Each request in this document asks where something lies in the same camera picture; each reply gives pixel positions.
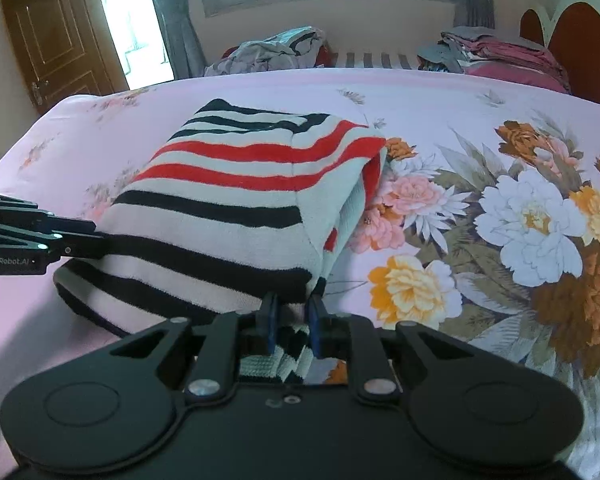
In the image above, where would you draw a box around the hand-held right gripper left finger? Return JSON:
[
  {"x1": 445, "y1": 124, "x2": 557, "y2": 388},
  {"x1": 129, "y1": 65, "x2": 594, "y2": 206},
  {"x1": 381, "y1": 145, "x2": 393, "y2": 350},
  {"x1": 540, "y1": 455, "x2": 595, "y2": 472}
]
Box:
[{"x1": 107, "y1": 292, "x2": 281, "y2": 406}]

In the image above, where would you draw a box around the brown wooden door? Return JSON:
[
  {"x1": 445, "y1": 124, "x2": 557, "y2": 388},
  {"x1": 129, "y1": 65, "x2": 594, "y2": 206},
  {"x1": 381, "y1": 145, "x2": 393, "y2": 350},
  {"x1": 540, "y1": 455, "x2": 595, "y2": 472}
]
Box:
[{"x1": 0, "y1": 0, "x2": 131, "y2": 116}]

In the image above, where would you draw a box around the pink floral bed sheet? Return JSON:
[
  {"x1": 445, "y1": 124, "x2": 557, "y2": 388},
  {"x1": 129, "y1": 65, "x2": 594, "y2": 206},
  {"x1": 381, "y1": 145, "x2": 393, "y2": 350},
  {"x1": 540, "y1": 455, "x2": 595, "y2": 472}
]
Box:
[{"x1": 0, "y1": 67, "x2": 600, "y2": 480}]

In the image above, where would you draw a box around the long grey curtain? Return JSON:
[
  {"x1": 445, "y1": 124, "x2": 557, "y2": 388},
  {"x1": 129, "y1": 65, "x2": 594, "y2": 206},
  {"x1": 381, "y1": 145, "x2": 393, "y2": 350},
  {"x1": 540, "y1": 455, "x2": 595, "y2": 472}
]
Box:
[{"x1": 139, "y1": 0, "x2": 207, "y2": 81}]

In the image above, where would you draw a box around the stack of folded pink bedding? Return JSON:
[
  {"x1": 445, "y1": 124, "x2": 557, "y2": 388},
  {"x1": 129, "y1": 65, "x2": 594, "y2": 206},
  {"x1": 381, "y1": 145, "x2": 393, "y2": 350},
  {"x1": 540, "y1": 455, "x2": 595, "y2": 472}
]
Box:
[{"x1": 417, "y1": 26, "x2": 574, "y2": 95}]

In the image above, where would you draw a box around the red and white headboard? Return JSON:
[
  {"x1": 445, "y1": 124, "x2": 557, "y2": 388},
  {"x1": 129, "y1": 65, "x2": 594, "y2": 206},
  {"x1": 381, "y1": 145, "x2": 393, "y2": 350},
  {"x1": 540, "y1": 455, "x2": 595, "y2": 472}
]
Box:
[{"x1": 519, "y1": 1, "x2": 600, "y2": 112}]

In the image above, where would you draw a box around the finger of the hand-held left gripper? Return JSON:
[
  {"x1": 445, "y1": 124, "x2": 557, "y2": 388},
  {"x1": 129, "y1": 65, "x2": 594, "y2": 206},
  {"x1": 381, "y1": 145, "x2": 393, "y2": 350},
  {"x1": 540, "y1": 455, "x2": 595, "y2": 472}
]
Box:
[
  {"x1": 0, "y1": 190, "x2": 98, "y2": 236},
  {"x1": 0, "y1": 224, "x2": 110, "y2": 262}
]

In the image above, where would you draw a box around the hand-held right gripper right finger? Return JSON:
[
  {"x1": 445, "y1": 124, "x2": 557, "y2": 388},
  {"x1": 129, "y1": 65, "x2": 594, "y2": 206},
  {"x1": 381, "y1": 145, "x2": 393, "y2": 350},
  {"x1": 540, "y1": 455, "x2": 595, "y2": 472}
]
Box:
[{"x1": 305, "y1": 294, "x2": 481, "y2": 406}]

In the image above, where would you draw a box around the grey white striped cloth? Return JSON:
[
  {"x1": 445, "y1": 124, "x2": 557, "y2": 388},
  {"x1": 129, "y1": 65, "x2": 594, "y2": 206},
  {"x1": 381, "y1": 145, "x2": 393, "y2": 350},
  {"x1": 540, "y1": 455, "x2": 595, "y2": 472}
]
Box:
[{"x1": 332, "y1": 50, "x2": 422, "y2": 71}]

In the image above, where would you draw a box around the black red striped white sweater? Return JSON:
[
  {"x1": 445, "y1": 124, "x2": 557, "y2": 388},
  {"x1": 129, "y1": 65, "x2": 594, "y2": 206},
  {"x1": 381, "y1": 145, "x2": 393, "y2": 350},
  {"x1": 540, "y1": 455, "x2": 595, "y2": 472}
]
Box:
[{"x1": 53, "y1": 98, "x2": 389, "y2": 387}]

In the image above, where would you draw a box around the metal door handle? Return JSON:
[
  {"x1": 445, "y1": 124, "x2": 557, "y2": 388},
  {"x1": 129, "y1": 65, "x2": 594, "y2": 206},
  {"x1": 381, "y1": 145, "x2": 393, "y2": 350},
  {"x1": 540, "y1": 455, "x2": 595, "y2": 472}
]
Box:
[{"x1": 29, "y1": 80, "x2": 49, "y2": 109}]

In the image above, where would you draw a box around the crumpled grey clothes pile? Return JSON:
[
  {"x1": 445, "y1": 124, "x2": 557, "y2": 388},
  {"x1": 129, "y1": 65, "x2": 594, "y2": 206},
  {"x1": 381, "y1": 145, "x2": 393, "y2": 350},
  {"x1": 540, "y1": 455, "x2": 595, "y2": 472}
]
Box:
[{"x1": 203, "y1": 25, "x2": 332, "y2": 78}]

